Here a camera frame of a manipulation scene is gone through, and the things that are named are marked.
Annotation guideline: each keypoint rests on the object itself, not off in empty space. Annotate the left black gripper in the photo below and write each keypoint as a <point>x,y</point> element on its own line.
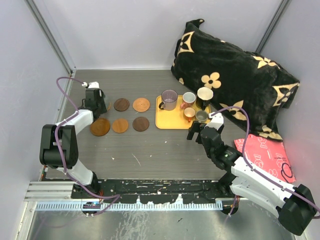
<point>100,97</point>

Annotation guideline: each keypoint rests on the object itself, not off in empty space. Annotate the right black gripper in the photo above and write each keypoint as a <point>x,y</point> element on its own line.
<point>195,127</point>

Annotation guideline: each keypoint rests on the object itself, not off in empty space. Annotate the grey mug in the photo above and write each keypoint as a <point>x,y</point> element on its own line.
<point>106,99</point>

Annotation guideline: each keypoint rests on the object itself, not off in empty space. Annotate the small orange cup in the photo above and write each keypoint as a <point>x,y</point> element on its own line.
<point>189,114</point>

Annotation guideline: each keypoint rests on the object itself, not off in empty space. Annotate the dark brown wooden coaster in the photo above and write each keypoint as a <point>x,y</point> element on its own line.
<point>121,104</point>

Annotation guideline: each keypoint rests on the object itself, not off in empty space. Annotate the grooved wooden coaster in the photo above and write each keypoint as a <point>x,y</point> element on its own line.
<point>100,127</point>

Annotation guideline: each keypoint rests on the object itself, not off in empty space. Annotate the pink mug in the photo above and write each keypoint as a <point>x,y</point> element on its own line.
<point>188,100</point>

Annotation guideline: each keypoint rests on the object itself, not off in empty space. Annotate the black cup cream inside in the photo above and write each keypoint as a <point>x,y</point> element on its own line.
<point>204,96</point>

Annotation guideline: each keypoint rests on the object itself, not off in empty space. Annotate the orange wooden coaster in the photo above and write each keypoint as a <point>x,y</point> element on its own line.
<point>120,125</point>

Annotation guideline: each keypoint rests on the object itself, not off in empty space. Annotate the purple transparent cup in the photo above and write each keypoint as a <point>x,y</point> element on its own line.
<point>169,100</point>

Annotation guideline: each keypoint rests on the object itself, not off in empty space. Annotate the light woven coaster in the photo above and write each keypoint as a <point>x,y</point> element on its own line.
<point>141,105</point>

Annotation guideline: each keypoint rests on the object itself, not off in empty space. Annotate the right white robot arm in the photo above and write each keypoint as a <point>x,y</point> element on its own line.
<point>294,206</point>

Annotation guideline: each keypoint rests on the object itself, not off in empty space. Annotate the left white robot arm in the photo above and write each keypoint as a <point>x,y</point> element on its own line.
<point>58,145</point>

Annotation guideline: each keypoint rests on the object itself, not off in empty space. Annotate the small grey cup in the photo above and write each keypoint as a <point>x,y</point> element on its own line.
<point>201,116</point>

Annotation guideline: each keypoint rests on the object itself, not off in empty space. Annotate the yellow tray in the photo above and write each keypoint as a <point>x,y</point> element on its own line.
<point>173,119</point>

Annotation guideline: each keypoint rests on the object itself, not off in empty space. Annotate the black floral pillow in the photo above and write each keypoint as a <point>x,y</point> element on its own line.
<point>249,88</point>

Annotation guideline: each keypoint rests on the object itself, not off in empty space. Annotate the red patterned bag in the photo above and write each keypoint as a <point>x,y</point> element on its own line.
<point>268,155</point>

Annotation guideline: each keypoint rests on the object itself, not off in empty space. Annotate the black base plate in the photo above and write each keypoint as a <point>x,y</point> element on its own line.
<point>156,191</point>

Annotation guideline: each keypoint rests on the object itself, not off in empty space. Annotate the white cable duct rail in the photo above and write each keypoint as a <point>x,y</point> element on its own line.
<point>95,206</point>

